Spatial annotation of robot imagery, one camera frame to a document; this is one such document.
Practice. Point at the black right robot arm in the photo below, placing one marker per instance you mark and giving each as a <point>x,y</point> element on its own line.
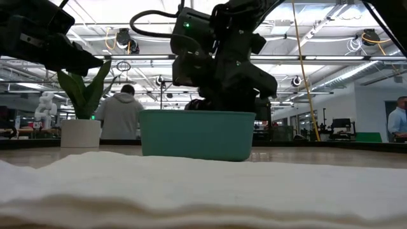
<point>241,12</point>

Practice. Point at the black metal gantry frame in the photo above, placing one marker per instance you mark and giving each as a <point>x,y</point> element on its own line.
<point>161,98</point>

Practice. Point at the person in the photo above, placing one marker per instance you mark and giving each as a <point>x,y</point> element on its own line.
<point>119,116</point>
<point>397,121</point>

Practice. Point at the white folded cloth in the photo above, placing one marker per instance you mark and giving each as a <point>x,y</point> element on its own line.
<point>203,191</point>

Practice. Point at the green leafy plant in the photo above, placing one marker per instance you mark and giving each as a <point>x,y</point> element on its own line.
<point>84,98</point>

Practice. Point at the left arm's black wrist camera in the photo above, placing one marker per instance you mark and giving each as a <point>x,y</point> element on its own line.
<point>54,16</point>

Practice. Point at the white plant pot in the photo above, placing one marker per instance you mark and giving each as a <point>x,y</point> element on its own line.
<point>80,133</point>

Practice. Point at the black workstation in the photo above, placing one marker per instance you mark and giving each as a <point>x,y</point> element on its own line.
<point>341,125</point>

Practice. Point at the teal plastic tupperware container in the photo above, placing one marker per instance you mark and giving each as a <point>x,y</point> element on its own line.
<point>197,135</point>

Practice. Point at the black monitor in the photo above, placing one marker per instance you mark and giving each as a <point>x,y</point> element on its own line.
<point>264,109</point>

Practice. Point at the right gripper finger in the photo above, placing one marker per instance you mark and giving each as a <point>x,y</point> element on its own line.
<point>211,101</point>
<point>238,101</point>

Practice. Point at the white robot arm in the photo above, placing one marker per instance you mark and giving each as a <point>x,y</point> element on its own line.
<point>44,109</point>

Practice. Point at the black aluminium table frame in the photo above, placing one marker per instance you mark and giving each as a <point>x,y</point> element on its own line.
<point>28,144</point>

